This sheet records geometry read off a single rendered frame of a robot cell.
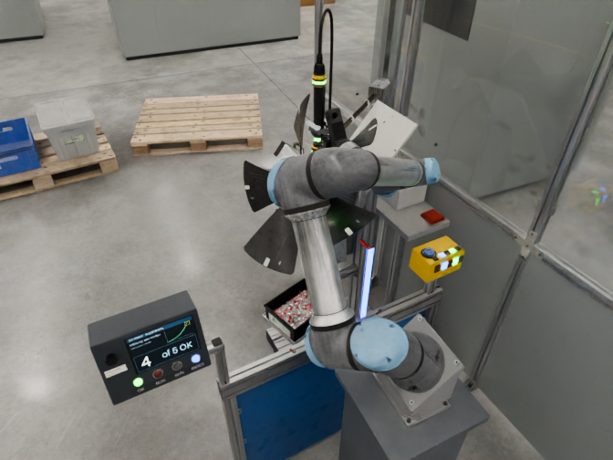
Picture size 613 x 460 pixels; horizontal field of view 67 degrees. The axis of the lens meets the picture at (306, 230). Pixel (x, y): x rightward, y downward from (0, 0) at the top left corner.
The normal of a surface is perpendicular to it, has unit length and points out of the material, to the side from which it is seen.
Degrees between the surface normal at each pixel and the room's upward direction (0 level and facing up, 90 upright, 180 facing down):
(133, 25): 90
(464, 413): 0
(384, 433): 0
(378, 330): 36
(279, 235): 50
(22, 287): 0
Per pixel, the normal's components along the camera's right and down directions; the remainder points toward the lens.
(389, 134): -0.67, -0.28
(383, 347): -0.49, -0.43
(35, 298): 0.00, -0.78
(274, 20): 0.40, 0.58
